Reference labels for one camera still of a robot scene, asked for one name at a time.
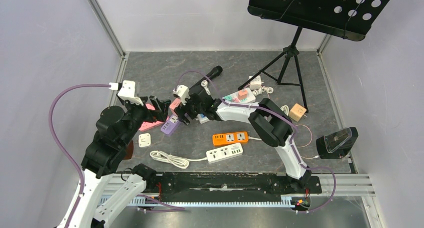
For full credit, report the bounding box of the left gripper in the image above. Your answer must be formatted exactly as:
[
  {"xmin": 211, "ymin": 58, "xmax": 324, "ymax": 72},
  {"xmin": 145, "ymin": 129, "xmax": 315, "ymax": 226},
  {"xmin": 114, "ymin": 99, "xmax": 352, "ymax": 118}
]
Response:
[{"xmin": 119, "ymin": 94, "xmax": 172, "ymax": 146}]

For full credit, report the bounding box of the pink cube socket adapter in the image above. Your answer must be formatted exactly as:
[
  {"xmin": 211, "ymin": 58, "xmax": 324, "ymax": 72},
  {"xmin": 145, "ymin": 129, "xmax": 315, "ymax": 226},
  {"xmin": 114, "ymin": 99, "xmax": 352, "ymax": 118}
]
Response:
[{"xmin": 169, "ymin": 98, "xmax": 181, "ymax": 116}]

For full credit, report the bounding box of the salmon pink usb charger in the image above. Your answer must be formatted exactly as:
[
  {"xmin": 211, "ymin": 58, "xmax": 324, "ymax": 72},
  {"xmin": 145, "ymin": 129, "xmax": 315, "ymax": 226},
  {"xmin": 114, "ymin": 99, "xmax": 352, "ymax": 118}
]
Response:
[{"xmin": 237, "ymin": 89, "xmax": 249, "ymax": 101}]

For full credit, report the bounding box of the tan cube socket adapter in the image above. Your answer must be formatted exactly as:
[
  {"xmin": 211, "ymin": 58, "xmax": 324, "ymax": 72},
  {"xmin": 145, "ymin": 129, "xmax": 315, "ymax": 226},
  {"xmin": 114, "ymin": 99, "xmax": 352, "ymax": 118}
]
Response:
[{"xmin": 288, "ymin": 103, "xmax": 307, "ymax": 122}]

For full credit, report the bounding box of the teal usb charger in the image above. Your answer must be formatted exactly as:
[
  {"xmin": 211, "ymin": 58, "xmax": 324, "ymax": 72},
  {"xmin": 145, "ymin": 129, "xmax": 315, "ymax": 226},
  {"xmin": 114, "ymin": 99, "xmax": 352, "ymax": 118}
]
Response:
[{"xmin": 223, "ymin": 95, "xmax": 232, "ymax": 102}]

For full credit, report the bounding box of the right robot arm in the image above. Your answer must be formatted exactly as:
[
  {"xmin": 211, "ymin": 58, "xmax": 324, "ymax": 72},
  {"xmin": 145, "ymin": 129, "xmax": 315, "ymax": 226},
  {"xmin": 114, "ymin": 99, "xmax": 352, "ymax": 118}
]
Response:
[{"xmin": 173, "ymin": 85, "xmax": 312, "ymax": 192}]

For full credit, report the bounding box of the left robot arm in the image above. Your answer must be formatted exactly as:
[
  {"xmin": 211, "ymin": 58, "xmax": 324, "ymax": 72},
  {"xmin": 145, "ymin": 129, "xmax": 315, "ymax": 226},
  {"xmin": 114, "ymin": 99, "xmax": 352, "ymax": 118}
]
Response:
[{"xmin": 49, "ymin": 94, "xmax": 171, "ymax": 228}]

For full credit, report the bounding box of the purple power strip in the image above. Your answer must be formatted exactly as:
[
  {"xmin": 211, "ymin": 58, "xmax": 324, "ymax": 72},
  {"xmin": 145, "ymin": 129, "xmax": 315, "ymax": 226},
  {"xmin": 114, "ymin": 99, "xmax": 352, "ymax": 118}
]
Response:
[{"xmin": 160, "ymin": 115, "xmax": 181, "ymax": 136}]

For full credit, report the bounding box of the pink triangular socket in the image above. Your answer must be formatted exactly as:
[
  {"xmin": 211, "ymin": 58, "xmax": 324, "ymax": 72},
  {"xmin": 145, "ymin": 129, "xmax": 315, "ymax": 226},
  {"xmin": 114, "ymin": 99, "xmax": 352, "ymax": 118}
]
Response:
[{"xmin": 139, "ymin": 104, "xmax": 165, "ymax": 132}]

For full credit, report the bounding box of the black microphone orange end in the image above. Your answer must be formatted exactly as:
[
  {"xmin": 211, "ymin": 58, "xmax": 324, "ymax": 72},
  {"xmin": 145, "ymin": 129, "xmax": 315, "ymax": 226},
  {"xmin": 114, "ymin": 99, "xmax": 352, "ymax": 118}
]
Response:
[{"xmin": 190, "ymin": 65, "xmax": 223, "ymax": 89}]

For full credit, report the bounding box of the white square adapter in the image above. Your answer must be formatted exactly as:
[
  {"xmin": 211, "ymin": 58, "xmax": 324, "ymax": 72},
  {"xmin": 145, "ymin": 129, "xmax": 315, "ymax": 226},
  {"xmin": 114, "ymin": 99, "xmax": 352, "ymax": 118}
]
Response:
[{"xmin": 138, "ymin": 133, "xmax": 152, "ymax": 148}]

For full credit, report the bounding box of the orange power strip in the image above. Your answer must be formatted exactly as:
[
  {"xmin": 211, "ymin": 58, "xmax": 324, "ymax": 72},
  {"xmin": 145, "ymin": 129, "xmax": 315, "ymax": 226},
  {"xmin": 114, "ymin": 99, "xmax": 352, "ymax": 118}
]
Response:
[{"xmin": 212, "ymin": 131, "xmax": 249, "ymax": 147}]

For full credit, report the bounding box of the white small power strip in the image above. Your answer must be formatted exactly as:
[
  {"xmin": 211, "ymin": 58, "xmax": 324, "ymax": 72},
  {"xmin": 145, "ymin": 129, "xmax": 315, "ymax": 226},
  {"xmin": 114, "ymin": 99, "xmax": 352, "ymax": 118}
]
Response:
[{"xmin": 206, "ymin": 143, "xmax": 244, "ymax": 164}]

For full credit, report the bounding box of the left metronome brown base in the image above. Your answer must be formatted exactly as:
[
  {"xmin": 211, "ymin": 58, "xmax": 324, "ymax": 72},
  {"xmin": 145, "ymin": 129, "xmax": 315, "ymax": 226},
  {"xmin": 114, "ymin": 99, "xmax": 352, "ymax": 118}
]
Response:
[{"xmin": 123, "ymin": 140, "xmax": 134, "ymax": 160}]

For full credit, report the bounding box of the white multicolour power strip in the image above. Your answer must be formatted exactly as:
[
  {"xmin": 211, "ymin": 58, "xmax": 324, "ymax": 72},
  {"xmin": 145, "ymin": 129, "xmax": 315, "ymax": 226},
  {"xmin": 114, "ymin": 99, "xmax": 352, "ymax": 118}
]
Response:
[{"xmin": 196, "ymin": 88, "xmax": 256, "ymax": 124}]

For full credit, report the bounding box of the white cube socket adapter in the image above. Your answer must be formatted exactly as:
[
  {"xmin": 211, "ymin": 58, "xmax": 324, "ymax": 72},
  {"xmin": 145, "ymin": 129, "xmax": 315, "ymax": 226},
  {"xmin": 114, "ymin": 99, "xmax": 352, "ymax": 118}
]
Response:
[{"xmin": 248, "ymin": 75, "xmax": 263, "ymax": 91}]

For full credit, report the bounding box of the black music stand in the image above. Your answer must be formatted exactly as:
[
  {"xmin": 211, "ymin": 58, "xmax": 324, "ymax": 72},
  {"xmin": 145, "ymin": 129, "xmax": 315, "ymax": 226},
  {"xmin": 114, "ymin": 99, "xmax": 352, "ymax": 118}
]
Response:
[{"xmin": 239, "ymin": 0, "xmax": 390, "ymax": 108}]

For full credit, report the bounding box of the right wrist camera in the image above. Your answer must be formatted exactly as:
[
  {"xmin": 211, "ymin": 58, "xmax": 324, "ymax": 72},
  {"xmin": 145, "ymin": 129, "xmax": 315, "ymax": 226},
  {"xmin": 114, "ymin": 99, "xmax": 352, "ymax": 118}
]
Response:
[{"xmin": 172, "ymin": 85, "xmax": 190, "ymax": 105}]

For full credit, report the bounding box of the white cord small strip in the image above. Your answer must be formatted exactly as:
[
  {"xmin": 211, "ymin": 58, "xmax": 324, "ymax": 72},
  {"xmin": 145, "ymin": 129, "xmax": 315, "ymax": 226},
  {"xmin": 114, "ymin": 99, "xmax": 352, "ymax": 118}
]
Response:
[{"xmin": 149, "ymin": 151, "xmax": 207, "ymax": 169}]

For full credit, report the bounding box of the white coiled cord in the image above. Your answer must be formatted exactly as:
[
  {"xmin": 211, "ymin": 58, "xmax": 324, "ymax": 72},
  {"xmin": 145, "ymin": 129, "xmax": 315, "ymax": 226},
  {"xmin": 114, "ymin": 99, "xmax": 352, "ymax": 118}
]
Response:
[{"xmin": 200, "ymin": 80, "xmax": 275, "ymax": 97}]

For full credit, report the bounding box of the thin pink usb cable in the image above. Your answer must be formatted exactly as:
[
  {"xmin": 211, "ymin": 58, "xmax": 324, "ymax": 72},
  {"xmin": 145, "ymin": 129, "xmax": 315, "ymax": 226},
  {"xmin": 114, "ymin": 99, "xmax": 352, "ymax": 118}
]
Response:
[{"xmin": 264, "ymin": 87, "xmax": 321, "ymax": 160}]

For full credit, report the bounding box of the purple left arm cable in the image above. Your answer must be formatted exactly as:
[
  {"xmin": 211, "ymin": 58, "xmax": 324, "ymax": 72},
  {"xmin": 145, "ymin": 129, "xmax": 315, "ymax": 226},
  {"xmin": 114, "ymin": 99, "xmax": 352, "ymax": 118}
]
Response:
[{"xmin": 48, "ymin": 83, "xmax": 186, "ymax": 228}]

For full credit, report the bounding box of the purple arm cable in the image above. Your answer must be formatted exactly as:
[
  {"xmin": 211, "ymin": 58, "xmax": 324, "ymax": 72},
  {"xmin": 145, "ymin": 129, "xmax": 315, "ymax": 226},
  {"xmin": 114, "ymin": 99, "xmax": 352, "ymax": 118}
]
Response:
[
  {"xmin": 48, "ymin": 83, "xmax": 186, "ymax": 228},
  {"xmin": 175, "ymin": 70, "xmax": 337, "ymax": 214}
]

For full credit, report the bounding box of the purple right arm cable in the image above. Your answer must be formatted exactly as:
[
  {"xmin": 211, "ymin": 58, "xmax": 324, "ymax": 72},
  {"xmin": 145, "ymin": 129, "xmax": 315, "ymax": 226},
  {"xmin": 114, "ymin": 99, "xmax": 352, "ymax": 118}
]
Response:
[{"xmin": 175, "ymin": 70, "xmax": 337, "ymax": 214}]

